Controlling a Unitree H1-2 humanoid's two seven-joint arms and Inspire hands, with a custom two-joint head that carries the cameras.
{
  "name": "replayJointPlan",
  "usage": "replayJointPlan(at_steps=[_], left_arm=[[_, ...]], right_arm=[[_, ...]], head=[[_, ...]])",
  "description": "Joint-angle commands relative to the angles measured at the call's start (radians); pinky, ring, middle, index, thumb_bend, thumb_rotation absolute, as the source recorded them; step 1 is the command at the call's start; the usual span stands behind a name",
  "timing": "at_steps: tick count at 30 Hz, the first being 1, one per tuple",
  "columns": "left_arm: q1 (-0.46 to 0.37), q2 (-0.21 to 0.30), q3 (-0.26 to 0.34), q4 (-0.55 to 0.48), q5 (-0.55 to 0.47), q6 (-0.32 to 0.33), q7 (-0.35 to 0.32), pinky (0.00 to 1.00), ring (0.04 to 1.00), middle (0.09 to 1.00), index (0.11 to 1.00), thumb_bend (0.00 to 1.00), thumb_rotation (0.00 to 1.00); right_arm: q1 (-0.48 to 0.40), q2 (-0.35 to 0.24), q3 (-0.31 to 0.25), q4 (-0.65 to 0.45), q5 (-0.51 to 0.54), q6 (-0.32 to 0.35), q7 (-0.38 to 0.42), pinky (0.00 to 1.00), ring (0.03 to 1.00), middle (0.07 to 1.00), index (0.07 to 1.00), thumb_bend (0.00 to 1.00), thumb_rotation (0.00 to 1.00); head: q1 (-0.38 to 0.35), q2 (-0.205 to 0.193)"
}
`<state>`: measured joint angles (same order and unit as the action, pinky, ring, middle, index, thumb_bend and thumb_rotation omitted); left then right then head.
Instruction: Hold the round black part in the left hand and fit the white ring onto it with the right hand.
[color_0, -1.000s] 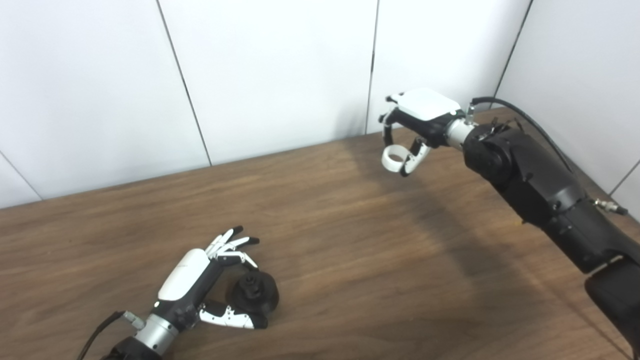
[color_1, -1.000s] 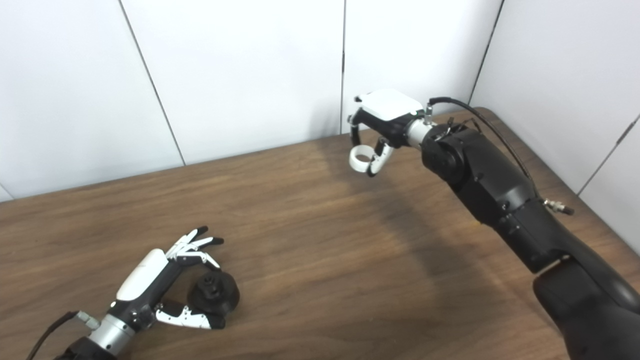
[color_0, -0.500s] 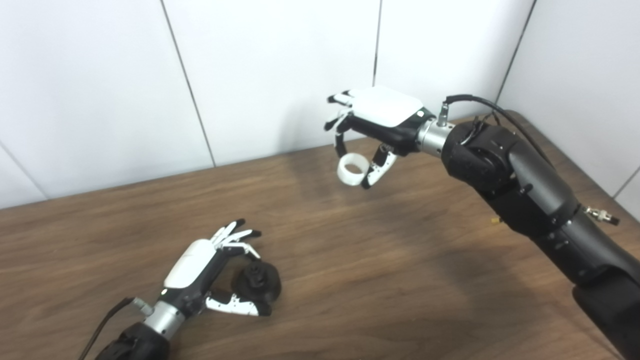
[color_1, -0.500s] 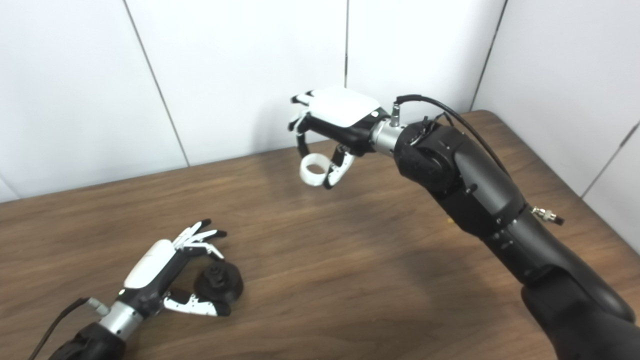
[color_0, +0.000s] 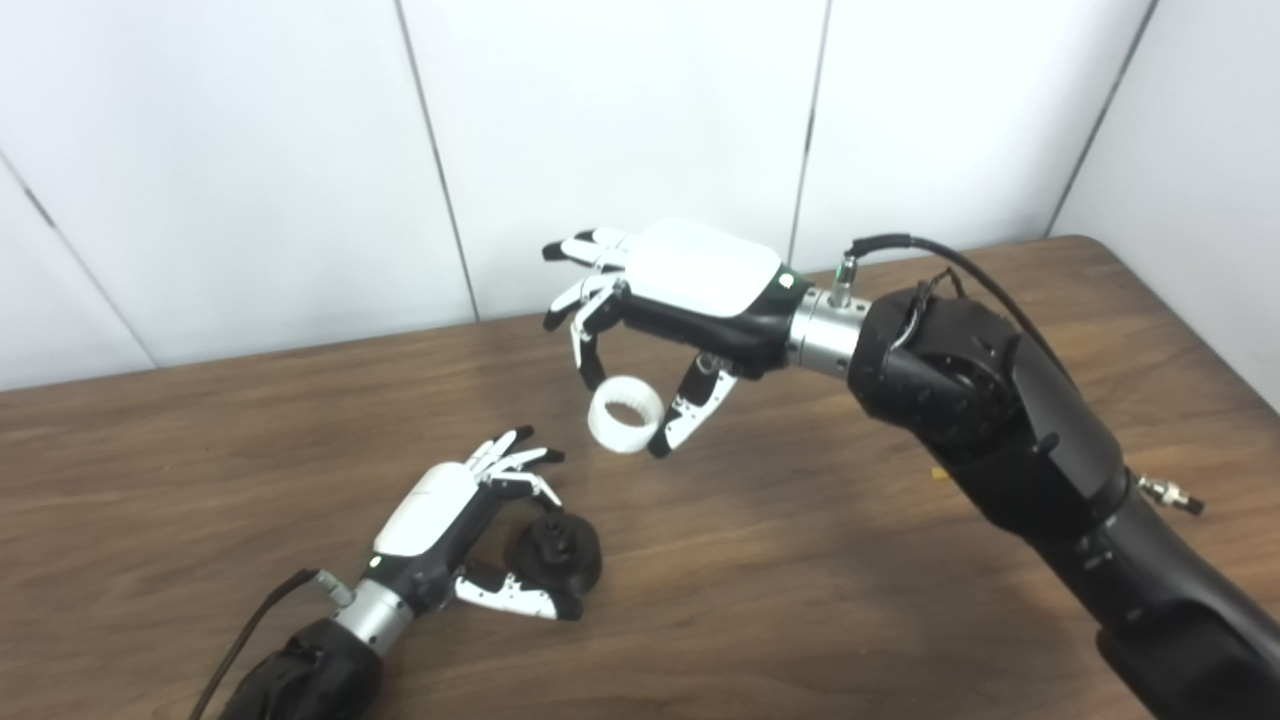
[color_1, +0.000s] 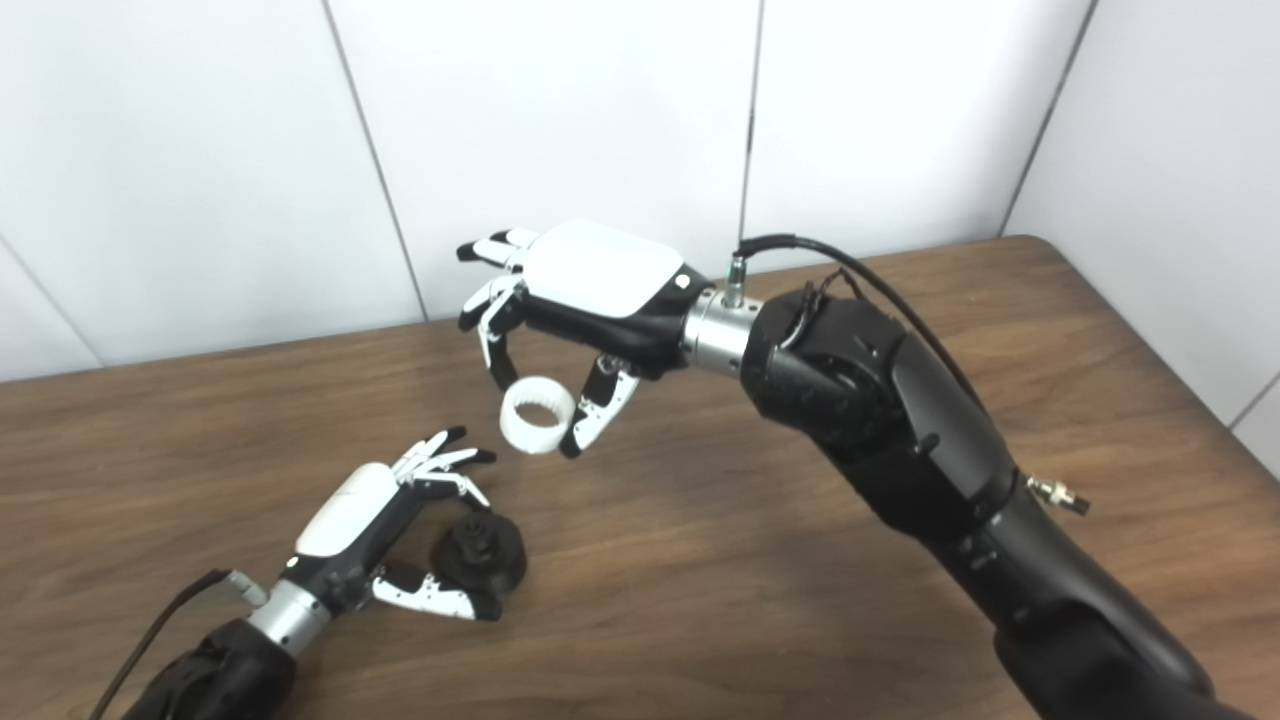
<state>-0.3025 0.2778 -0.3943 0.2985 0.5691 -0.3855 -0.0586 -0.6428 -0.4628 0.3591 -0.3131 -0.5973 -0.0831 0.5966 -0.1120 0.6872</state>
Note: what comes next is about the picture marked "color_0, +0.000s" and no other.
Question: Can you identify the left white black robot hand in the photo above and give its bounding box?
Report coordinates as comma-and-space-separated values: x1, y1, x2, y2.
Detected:
365, 426, 586, 623

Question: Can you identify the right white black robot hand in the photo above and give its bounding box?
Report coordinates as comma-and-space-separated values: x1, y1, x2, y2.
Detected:
542, 218, 809, 459

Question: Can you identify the round black plastic part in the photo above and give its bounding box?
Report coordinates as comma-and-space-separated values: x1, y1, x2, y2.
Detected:
510, 505, 604, 601

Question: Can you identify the white plastic ring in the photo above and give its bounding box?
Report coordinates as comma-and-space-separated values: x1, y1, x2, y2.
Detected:
587, 375, 664, 456

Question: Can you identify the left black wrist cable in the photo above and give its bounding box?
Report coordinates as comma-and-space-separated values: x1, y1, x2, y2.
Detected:
188, 568, 356, 720

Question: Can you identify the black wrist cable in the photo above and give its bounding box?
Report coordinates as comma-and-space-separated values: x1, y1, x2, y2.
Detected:
188, 568, 356, 720
828, 233, 1206, 518

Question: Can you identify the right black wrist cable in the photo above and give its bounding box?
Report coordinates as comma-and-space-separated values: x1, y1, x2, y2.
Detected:
828, 233, 1206, 518

